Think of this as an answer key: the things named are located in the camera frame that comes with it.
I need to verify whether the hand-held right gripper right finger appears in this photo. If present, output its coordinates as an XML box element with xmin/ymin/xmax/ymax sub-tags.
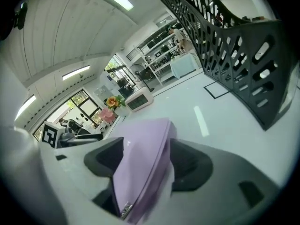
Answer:
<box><xmin>150</xmin><ymin>138</ymin><xmax>282</xmax><ymax>225</ymax></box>

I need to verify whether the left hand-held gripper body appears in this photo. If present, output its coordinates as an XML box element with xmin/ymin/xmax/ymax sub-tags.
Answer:
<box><xmin>42</xmin><ymin>121</ymin><xmax>104</xmax><ymax>149</ymax></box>

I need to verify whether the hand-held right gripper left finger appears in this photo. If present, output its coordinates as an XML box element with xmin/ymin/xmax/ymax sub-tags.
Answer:
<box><xmin>38</xmin><ymin>136</ymin><xmax>125</xmax><ymax>225</ymax></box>

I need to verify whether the purple folder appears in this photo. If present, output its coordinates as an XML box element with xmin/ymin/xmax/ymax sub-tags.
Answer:
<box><xmin>110</xmin><ymin>117</ymin><xmax>176</xmax><ymax>221</ymax></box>

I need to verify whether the black perforated file holder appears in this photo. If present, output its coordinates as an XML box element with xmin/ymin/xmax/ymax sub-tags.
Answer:
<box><xmin>160</xmin><ymin>0</ymin><xmax>296</xmax><ymax>131</ymax></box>

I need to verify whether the pink artificial flower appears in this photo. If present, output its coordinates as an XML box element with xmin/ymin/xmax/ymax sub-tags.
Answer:
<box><xmin>99</xmin><ymin>107</ymin><xmax>116</xmax><ymax>123</ymax></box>

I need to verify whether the orange artificial flower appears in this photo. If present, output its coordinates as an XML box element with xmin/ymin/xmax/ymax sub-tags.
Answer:
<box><xmin>105</xmin><ymin>95</ymin><xmax>127</xmax><ymax>110</ymax></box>

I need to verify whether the white vase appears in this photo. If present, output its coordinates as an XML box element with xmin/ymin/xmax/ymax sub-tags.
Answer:
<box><xmin>114</xmin><ymin>105</ymin><xmax>130</xmax><ymax>118</ymax></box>

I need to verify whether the white digital clock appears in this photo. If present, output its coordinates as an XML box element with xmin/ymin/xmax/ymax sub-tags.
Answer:
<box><xmin>124</xmin><ymin>88</ymin><xmax>154</xmax><ymax>113</ymax></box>

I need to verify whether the black standing fan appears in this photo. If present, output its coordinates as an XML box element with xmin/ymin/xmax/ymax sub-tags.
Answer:
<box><xmin>128</xmin><ymin>63</ymin><xmax>156</xmax><ymax>93</ymax></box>

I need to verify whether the table with light blue cloth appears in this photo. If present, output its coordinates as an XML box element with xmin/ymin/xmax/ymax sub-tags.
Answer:
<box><xmin>169</xmin><ymin>52</ymin><xmax>203</xmax><ymax>80</ymax></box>

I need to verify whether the white storage shelf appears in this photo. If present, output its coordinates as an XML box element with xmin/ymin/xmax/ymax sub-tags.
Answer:
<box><xmin>134</xmin><ymin>19</ymin><xmax>189</xmax><ymax>86</ymax></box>

